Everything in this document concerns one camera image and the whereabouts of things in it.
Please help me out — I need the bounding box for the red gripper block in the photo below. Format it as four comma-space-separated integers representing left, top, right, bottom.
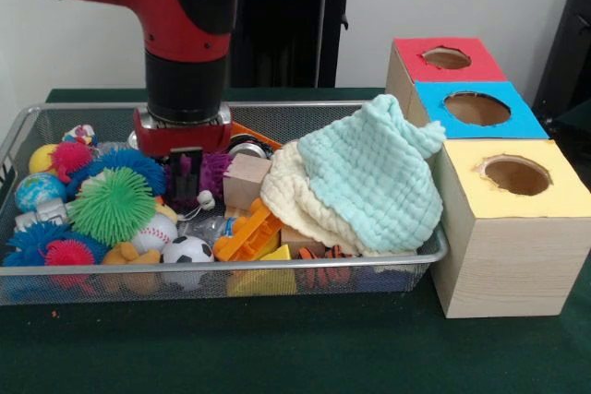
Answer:
133, 105, 233, 199

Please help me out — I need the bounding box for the purple spiky ball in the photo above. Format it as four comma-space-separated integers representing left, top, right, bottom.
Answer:
163, 151, 235, 210

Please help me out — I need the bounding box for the crushed clear plastic bottle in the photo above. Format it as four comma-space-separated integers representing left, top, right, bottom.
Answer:
184, 216, 241, 247

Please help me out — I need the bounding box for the green spiky ball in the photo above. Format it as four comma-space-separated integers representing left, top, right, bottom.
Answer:
67, 167, 158, 247

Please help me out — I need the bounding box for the cream waffle cloth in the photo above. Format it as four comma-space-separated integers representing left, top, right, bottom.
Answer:
259, 142, 416, 257

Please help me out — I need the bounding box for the mint waffle cloth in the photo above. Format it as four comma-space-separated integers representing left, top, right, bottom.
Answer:
296, 93, 448, 252

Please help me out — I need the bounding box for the wooden box with three holes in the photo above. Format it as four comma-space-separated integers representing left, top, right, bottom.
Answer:
383, 36, 591, 319

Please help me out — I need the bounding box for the blue spiky toy with eyes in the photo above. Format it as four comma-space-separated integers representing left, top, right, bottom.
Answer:
66, 149, 166, 199

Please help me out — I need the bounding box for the small baseball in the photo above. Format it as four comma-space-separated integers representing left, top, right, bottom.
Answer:
131, 213, 179, 255

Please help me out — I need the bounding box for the small soccer ball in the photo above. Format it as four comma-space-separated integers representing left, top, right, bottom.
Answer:
161, 235, 214, 290

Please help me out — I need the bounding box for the orange toy brick with pegs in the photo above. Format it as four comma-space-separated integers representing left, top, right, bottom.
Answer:
212, 199, 283, 262

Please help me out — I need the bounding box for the globe print ball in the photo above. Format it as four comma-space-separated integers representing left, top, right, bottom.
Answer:
15, 173, 67, 213

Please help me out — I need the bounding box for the blue spiky ball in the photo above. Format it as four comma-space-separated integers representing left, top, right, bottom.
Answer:
2, 221, 107, 267

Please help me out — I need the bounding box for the dark green table cloth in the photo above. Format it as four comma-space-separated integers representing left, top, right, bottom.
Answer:
0, 87, 591, 394

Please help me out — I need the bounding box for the black chair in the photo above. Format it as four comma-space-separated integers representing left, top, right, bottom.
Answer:
530, 0, 591, 137

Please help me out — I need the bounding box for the wire mesh bin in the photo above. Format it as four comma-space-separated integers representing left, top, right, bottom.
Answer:
0, 99, 450, 306

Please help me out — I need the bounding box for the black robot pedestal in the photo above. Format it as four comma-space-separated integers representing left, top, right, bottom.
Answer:
230, 0, 373, 89

